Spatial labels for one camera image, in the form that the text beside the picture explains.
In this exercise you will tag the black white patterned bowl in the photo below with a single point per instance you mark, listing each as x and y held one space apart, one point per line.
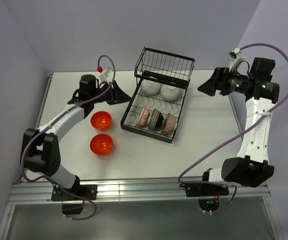
169 125

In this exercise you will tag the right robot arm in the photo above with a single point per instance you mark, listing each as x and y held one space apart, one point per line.
250 168

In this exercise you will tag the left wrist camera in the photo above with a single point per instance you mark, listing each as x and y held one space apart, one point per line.
104 74

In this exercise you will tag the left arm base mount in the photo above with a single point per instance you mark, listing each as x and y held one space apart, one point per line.
73 204

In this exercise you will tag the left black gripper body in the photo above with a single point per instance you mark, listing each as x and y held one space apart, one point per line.
107 96

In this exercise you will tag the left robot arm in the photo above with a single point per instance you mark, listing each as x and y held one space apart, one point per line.
40 147

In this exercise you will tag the aluminium mounting rail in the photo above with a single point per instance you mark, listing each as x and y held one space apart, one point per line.
134 190

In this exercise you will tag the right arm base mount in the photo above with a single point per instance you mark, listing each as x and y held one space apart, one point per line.
204 189

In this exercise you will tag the orange white patterned bowl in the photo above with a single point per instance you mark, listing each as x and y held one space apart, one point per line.
144 118

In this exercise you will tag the brown beige bowl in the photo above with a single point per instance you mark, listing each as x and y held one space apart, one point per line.
156 120

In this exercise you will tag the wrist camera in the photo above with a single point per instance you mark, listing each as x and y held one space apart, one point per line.
104 74
236 58

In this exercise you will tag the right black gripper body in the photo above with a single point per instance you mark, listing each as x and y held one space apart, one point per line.
223 76

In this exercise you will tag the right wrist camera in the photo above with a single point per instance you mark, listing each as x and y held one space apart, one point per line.
236 58

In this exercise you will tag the black wire dish rack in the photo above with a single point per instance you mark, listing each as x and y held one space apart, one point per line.
167 69

